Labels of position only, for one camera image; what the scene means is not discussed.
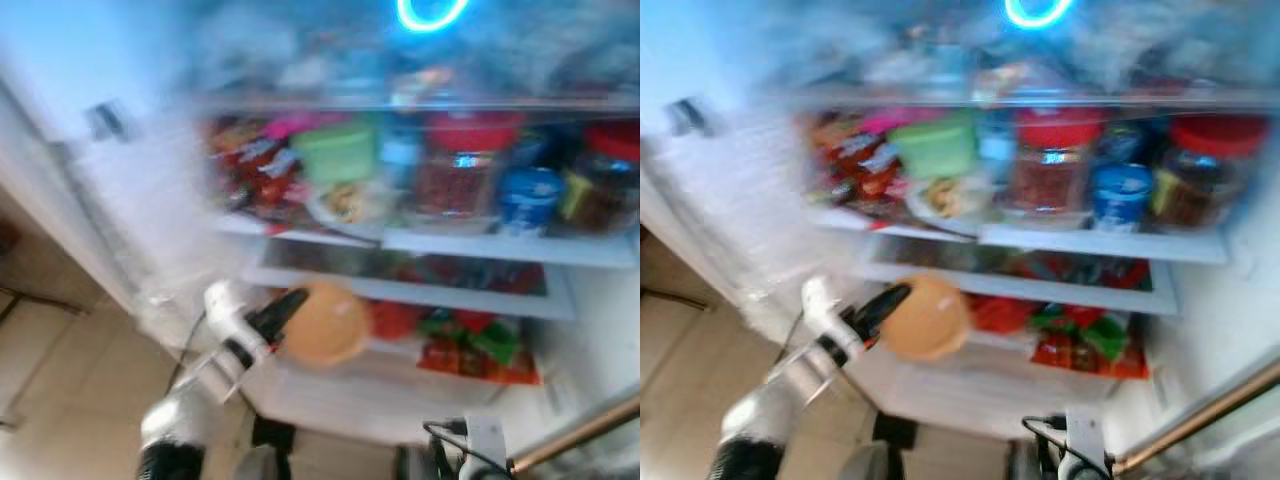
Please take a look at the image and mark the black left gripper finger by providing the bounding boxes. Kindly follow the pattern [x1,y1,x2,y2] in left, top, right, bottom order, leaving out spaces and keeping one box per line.
[858,284,913,335]
[256,289,310,339]

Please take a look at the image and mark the clear fridge drawer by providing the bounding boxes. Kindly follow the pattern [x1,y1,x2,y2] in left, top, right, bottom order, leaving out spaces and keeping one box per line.
[240,240,581,321]
[860,235,1181,316]

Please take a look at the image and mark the dark door fridge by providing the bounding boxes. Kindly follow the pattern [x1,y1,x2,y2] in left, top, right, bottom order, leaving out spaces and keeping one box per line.
[0,0,641,451]
[640,0,1280,441]

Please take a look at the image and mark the white plate of food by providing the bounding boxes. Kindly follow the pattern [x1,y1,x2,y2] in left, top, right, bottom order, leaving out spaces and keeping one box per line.
[305,180,401,229]
[905,175,1001,223]

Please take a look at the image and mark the red snack packets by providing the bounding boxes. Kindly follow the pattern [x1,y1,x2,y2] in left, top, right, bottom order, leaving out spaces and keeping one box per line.
[810,112,916,216]
[205,118,306,221]

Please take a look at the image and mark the green lidded food box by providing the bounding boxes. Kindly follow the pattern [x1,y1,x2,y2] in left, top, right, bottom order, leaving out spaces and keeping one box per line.
[292,120,379,186]
[888,118,976,181]

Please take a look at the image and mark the red and green food packets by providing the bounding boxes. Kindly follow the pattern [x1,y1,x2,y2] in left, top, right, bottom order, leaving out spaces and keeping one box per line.
[370,300,541,386]
[970,295,1151,381]

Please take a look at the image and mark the clear bottle blue label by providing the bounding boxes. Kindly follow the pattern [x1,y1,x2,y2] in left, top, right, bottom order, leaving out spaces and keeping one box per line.
[380,125,421,196]
[978,112,1019,191]

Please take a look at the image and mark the blue and white cup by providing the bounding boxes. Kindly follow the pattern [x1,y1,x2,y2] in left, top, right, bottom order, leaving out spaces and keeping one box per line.
[1090,162,1153,233]
[498,165,563,236]

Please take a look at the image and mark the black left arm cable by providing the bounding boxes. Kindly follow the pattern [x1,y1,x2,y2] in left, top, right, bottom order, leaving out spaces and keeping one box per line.
[170,310,211,401]
[780,310,806,366]

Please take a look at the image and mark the grey fridge wall sticker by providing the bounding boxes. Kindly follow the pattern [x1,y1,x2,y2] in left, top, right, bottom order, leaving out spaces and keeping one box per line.
[668,97,713,136]
[85,100,136,141]

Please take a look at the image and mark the brass fridge door handle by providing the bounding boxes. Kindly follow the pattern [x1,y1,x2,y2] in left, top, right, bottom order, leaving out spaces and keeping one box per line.
[1112,375,1280,476]
[510,393,641,476]

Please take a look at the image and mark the blue ring light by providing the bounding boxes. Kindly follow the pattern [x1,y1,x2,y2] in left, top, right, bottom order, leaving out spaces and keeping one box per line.
[1005,0,1076,29]
[396,0,471,34]

